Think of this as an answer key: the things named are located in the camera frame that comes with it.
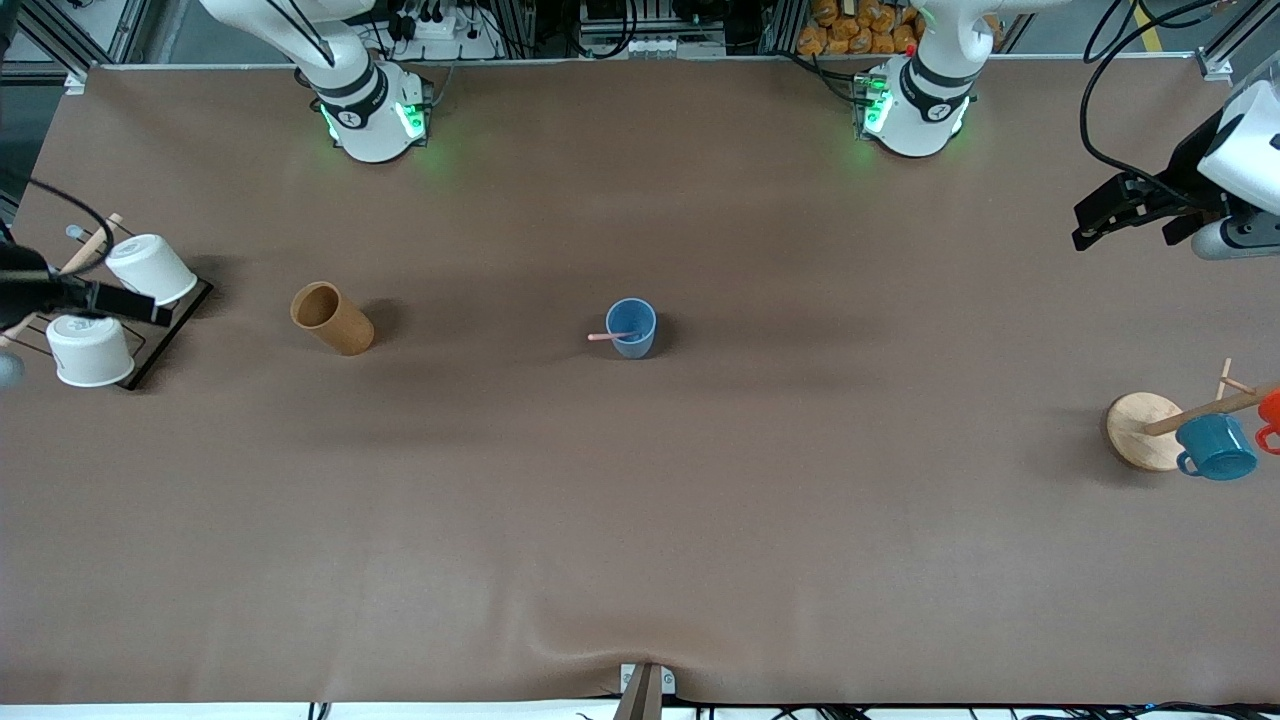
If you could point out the grey metal clamp bracket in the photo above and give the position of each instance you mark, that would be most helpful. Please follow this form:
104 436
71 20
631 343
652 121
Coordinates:
647 690

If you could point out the white power strip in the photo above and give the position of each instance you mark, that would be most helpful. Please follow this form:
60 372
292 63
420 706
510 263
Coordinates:
440 35

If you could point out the aluminium frame profile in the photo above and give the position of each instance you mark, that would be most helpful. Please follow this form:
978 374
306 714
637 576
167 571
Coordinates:
1230 45
75 50

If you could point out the black cup rack wooden pegs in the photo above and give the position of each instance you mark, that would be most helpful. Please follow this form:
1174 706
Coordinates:
165 335

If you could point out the wooden cylinder holder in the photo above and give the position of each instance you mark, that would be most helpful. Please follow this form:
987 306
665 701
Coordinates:
340 320

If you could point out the white paper cup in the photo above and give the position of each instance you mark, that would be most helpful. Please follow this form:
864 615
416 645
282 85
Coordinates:
90 352
150 268

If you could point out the pile of orange buns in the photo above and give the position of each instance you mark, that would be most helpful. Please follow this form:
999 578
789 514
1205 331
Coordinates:
850 30

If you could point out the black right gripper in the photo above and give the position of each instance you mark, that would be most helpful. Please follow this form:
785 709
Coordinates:
22 279

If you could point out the teal mug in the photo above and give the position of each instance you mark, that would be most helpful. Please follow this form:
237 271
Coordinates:
1215 450

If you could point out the orange mug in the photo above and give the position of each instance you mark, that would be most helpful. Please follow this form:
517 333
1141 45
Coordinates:
1270 412

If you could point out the pink chopstick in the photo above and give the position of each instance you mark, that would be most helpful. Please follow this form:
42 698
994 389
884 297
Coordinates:
605 336

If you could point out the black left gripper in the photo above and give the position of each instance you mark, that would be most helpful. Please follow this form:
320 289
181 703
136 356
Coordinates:
1187 164

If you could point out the wooden mug tree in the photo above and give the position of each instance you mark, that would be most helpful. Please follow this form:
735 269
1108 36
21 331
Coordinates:
1140 430

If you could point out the blue cup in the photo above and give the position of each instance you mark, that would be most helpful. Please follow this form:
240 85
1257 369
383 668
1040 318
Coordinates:
632 335

